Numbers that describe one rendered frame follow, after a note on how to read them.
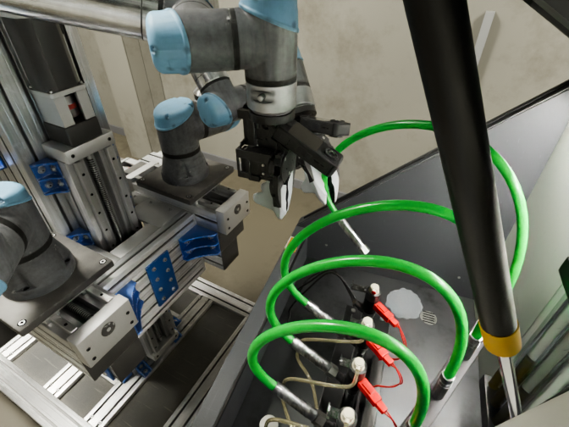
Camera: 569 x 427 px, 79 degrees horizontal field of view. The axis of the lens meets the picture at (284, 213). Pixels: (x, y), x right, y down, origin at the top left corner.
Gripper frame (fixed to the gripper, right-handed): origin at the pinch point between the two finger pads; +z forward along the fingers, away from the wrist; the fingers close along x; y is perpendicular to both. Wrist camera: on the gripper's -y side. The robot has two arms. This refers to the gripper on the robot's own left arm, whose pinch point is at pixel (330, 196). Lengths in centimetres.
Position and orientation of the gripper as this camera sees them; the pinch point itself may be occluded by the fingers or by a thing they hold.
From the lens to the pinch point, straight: 74.0
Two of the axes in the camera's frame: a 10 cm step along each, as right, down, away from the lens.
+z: 2.6, 9.6, -0.8
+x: -8.0, 1.7, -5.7
